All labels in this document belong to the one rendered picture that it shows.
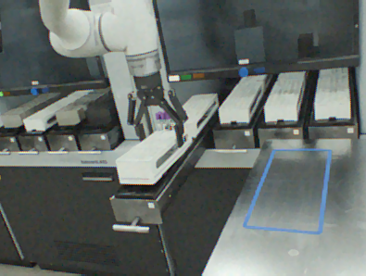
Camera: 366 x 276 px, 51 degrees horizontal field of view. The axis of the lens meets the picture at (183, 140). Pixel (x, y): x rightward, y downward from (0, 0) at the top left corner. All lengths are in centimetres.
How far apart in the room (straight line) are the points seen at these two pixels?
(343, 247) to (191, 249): 96
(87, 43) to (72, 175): 77
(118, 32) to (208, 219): 79
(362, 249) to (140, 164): 52
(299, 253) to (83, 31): 70
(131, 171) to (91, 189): 69
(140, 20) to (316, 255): 65
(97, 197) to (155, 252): 34
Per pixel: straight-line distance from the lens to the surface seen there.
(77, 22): 101
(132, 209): 99
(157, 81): 103
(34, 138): 169
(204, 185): 139
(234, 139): 127
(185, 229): 154
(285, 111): 124
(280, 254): 71
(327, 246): 72
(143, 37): 99
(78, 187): 168
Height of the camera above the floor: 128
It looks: 23 degrees down
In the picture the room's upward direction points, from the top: 11 degrees counter-clockwise
